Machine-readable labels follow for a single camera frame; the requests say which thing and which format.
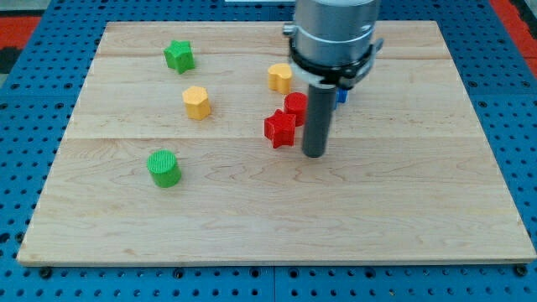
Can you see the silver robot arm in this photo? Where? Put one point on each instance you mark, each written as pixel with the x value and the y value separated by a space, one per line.
pixel 331 41

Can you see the red star block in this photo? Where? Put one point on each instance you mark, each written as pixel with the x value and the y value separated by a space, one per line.
pixel 280 129

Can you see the yellow hexagon block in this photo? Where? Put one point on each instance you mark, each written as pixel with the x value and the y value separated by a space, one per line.
pixel 197 104

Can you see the green star block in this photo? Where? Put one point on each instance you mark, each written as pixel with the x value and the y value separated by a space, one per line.
pixel 179 56

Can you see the red cylinder block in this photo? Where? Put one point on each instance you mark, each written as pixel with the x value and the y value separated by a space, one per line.
pixel 296 103

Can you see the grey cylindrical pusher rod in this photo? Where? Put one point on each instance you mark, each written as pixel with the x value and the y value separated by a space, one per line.
pixel 318 120

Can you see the yellow heart block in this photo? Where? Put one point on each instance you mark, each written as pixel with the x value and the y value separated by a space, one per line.
pixel 280 77

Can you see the blue block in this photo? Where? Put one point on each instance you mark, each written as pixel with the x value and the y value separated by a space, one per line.
pixel 341 97

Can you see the green cylinder block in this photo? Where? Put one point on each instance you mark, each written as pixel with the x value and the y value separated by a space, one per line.
pixel 163 168

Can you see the wooden board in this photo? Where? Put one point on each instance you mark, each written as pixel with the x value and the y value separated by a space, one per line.
pixel 408 176

